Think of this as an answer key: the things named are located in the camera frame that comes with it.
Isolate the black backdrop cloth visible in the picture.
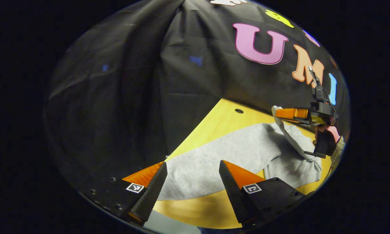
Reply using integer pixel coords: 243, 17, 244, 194
44, 0, 351, 195

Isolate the grey sweatshirt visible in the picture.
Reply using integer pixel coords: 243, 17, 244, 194
157, 106, 322, 201

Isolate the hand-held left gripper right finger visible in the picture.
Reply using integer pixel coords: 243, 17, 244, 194
219, 160, 307, 228

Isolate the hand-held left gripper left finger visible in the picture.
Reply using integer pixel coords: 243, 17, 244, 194
81, 162, 168, 226

